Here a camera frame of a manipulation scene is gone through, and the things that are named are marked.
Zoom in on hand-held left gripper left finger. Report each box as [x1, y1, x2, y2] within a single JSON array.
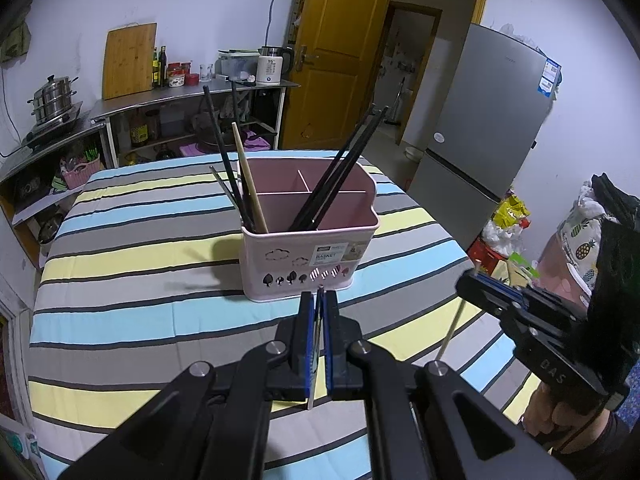
[[57, 291, 319, 480]]

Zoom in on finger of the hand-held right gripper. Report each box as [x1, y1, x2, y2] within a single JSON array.
[[455, 269, 531, 333], [475, 272, 586, 326]]

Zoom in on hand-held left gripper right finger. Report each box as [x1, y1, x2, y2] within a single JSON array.
[[320, 289, 576, 480]]

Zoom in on wooden chopstick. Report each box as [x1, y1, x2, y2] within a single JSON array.
[[231, 121, 268, 234], [434, 257, 482, 362]]

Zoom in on pink utensil basket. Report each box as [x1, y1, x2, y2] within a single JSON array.
[[239, 156, 381, 303]]

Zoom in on person's right hand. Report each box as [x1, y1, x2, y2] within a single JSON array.
[[522, 385, 608, 443]]

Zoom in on red plastic crate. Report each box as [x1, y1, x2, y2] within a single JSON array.
[[467, 237, 508, 272]]

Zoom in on white plastic bag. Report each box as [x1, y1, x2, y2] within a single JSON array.
[[482, 220, 522, 257]]

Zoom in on pineapple print bag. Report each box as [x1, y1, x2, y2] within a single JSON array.
[[557, 200, 608, 306]]

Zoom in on yellow snack bags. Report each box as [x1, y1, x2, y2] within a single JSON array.
[[492, 195, 531, 233]]

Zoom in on striped tablecloth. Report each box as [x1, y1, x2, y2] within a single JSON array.
[[27, 149, 543, 480]]

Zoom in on grey refrigerator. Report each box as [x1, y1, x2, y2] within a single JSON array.
[[407, 22, 562, 251]]

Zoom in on purple mat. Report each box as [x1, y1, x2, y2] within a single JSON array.
[[180, 130, 273, 159]]

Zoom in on dark wok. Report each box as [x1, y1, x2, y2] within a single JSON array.
[[192, 112, 256, 153]]

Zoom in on yellow jar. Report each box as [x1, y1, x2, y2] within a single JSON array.
[[130, 110, 149, 144]]

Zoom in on white electric kettle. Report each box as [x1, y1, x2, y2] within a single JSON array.
[[256, 46, 295, 86]]

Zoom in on steel kitchen shelf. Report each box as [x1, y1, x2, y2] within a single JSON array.
[[89, 79, 301, 168]]

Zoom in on clear plastic storage box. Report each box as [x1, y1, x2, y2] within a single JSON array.
[[216, 50, 261, 81]]

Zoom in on pink plastic shelf basket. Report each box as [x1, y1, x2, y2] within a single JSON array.
[[60, 157, 101, 190]]

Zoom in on yellow wooden door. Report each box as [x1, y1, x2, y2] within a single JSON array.
[[280, 0, 391, 151]]

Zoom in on wooden cutting board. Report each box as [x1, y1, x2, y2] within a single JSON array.
[[101, 22, 158, 101]]

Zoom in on black induction cooker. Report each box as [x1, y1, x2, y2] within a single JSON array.
[[22, 102, 83, 147]]

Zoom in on low steel counter shelf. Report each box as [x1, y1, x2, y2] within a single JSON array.
[[0, 120, 108, 268]]

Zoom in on steel steamer pot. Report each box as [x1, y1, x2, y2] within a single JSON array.
[[27, 74, 80, 123]]

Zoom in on green hanging cloth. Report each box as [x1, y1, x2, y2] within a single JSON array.
[[0, 22, 31, 63]]

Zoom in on black wall cable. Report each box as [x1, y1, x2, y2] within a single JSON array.
[[266, 0, 284, 49]]

